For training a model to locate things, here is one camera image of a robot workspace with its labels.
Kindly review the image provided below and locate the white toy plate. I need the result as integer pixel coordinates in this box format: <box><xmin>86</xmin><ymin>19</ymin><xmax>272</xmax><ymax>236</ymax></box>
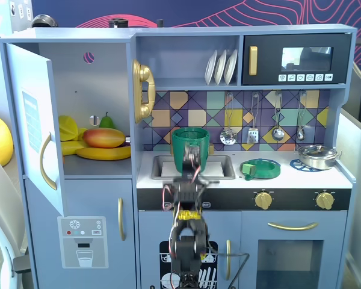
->
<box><xmin>205</xmin><ymin>49</ymin><xmax>218</xmax><ymax>86</ymax></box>
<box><xmin>214</xmin><ymin>49</ymin><xmax>228</xmax><ymax>86</ymax></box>
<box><xmin>223</xmin><ymin>49</ymin><xmax>239</xmax><ymax>86</ymax></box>

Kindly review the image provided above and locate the green cup recipient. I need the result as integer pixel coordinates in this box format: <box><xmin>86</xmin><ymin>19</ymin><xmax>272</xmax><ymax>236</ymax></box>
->
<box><xmin>171</xmin><ymin>126</ymin><xmax>211</xmax><ymax>176</ymax></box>

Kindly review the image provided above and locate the metal ladle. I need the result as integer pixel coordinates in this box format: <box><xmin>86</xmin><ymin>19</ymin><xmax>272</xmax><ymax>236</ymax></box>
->
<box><xmin>271</xmin><ymin>91</ymin><xmax>285</xmax><ymax>142</ymax></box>

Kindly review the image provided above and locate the gold dishwasher door handle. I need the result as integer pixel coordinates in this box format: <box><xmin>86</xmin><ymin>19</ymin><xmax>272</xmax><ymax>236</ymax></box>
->
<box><xmin>225</xmin><ymin>239</ymin><xmax>232</xmax><ymax>281</ymax></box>

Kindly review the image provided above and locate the black round device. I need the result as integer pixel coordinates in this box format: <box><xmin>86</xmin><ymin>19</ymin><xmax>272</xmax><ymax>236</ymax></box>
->
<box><xmin>32</xmin><ymin>13</ymin><xmax>59</xmax><ymax>29</ymax></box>

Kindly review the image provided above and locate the white office chair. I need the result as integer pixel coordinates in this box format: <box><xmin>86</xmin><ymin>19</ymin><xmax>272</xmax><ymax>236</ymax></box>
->
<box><xmin>0</xmin><ymin>149</ymin><xmax>31</xmax><ymax>289</ymax></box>

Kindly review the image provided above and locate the gold stove knob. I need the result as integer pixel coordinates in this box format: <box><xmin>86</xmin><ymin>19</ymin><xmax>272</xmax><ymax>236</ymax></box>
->
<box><xmin>255</xmin><ymin>192</ymin><xmax>273</xmax><ymax>210</ymax></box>
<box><xmin>315</xmin><ymin>192</ymin><xmax>335</xmax><ymax>210</ymax></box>

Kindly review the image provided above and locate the black cable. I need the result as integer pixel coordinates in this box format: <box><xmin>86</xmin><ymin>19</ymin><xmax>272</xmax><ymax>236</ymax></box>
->
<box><xmin>211</xmin><ymin>252</ymin><xmax>251</xmax><ymax>289</ymax></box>

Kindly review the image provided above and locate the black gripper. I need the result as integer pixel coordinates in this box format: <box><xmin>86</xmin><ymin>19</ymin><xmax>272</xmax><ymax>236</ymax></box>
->
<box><xmin>180</xmin><ymin>143</ymin><xmax>206</xmax><ymax>182</ymax></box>

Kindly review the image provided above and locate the blue cabinet door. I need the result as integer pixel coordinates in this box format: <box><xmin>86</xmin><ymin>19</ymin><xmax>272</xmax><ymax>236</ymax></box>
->
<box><xmin>4</xmin><ymin>42</ymin><xmax>66</xmax><ymax>218</ymax></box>

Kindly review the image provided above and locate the gold microwave handle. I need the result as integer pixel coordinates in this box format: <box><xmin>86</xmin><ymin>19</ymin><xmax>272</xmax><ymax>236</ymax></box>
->
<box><xmin>248</xmin><ymin>45</ymin><xmax>259</xmax><ymax>76</ymax></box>

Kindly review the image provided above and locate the yellow toy banana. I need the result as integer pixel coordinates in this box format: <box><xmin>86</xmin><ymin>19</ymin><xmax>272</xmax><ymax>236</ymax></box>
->
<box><xmin>75</xmin><ymin>144</ymin><xmax>132</xmax><ymax>161</ymax></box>

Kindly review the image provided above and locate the gold oven door handle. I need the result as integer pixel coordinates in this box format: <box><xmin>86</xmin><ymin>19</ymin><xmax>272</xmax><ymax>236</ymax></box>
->
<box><xmin>267</xmin><ymin>222</ymin><xmax>319</xmax><ymax>232</ymax></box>

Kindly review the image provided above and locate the green toy pear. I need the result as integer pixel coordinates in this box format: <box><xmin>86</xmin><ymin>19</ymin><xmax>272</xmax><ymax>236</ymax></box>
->
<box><xmin>99</xmin><ymin>111</ymin><xmax>116</xmax><ymax>130</ymax></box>

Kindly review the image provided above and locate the blue toy kitchen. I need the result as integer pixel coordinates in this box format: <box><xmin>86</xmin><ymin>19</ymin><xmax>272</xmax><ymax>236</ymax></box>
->
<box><xmin>0</xmin><ymin>23</ymin><xmax>359</xmax><ymax>289</ymax></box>

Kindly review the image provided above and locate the green toy cube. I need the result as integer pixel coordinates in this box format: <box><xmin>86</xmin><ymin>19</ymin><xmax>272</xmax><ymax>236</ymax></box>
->
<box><xmin>241</xmin><ymin>162</ymin><xmax>258</xmax><ymax>176</ymax></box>

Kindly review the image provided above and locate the black round cap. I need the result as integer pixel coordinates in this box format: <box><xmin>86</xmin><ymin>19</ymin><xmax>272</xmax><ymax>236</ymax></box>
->
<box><xmin>108</xmin><ymin>18</ymin><xmax>130</xmax><ymax>29</ymax></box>

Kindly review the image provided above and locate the metal slotted spatula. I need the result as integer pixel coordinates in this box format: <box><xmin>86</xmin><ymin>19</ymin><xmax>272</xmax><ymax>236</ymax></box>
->
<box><xmin>247</xmin><ymin>92</ymin><xmax>260</xmax><ymax>145</ymax></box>

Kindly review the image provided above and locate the white office partition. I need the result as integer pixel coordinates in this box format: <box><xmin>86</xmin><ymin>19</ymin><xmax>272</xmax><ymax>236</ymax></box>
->
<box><xmin>336</xmin><ymin>107</ymin><xmax>361</xmax><ymax>289</ymax></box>

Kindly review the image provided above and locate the steel toy sink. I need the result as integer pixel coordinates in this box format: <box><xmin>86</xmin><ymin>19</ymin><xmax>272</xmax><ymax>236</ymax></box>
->
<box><xmin>150</xmin><ymin>154</ymin><xmax>236</xmax><ymax>181</ymax></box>

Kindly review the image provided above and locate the yellow ridged toy fruit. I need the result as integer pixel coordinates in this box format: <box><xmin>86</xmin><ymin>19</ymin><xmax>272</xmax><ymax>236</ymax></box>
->
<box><xmin>58</xmin><ymin>114</ymin><xmax>79</xmax><ymax>143</ymax></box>

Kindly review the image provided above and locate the blue round trivet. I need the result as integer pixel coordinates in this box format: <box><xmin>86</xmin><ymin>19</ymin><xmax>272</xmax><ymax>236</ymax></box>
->
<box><xmin>289</xmin><ymin>158</ymin><xmax>329</xmax><ymax>173</ymax></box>

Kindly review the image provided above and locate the gold toy telephone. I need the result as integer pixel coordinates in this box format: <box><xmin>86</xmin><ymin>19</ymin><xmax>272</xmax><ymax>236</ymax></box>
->
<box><xmin>132</xmin><ymin>58</ymin><xmax>156</xmax><ymax>125</ymax></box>

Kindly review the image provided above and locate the red yellow toy mango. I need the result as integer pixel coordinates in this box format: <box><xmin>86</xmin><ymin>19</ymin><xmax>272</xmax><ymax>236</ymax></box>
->
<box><xmin>82</xmin><ymin>127</ymin><xmax>128</xmax><ymax>149</ymax></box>

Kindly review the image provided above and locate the steel toy pot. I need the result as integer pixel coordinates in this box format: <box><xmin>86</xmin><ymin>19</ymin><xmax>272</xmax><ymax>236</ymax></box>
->
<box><xmin>294</xmin><ymin>144</ymin><xmax>342</xmax><ymax>171</ymax></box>

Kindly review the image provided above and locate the gold cabinet door handle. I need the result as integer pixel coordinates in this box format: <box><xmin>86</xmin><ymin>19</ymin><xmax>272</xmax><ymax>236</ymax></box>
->
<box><xmin>39</xmin><ymin>132</ymin><xmax>58</xmax><ymax>191</ymax></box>

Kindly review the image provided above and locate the metal skimmer spoon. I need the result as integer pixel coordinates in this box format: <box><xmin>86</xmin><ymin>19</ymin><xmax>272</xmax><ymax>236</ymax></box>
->
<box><xmin>219</xmin><ymin>92</ymin><xmax>239</xmax><ymax>146</ymax></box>

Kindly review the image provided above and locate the gold freezer door handle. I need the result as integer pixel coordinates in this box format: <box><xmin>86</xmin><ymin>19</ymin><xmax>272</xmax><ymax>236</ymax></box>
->
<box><xmin>117</xmin><ymin>197</ymin><xmax>127</xmax><ymax>242</ymax></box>

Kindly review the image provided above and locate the green round dish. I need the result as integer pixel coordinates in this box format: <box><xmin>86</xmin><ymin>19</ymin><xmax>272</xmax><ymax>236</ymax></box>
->
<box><xmin>239</xmin><ymin>157</ymin><xmax>282</xmax><ymax>182</ymax></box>

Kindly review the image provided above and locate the black toy microwave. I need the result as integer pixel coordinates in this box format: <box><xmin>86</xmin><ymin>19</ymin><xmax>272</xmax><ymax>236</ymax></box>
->
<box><xmin>241</xmin><ymin>33</ymin><xmax>353</xmax><ymax>87</ymax></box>

